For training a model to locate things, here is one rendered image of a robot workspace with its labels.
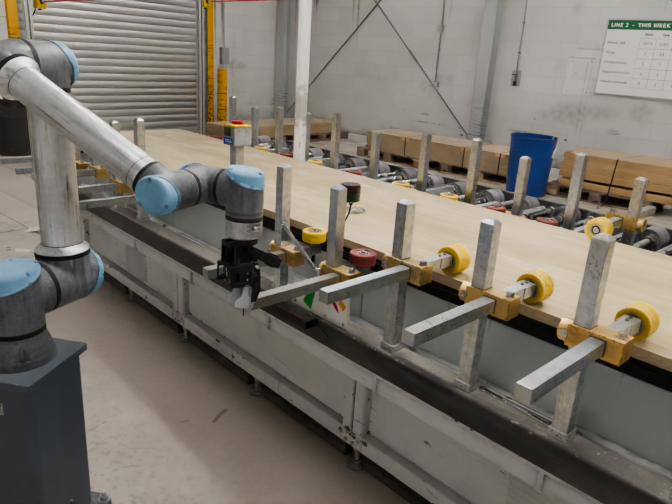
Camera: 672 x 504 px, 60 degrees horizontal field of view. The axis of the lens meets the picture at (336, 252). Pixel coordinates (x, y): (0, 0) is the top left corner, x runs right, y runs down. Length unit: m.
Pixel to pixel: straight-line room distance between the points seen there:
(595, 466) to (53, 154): 1.52
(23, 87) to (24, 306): 0.57
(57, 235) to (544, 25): 8.01
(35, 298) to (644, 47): 7.86
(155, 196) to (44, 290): 0.57
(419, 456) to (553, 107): 7.37
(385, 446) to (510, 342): 0.72
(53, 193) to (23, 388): 0.53
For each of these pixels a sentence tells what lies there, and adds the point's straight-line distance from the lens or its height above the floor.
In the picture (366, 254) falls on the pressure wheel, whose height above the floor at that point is 0.90.
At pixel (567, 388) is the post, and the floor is 0.83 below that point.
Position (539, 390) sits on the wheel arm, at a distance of 1.07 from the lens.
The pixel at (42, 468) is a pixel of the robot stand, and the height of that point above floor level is 0.32.
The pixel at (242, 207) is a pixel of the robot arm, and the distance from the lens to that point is 1.39.
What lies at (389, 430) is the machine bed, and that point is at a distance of 2.14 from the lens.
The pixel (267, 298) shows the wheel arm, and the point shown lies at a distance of 1.54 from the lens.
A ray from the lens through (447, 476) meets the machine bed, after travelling 2.04.
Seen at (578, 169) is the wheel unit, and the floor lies 1.10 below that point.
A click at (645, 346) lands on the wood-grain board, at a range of 1.47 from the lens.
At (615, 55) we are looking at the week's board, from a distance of 8.74.
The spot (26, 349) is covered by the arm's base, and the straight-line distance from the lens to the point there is 1.81.
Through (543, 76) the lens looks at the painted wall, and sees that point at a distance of 9.07.
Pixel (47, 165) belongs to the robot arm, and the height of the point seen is 1.13.
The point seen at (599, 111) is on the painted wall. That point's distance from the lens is 8.79.
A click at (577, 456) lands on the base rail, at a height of 0.70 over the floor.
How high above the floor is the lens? 1.46
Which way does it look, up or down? 19 degrees down
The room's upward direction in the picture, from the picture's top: 4 degrees clockwise
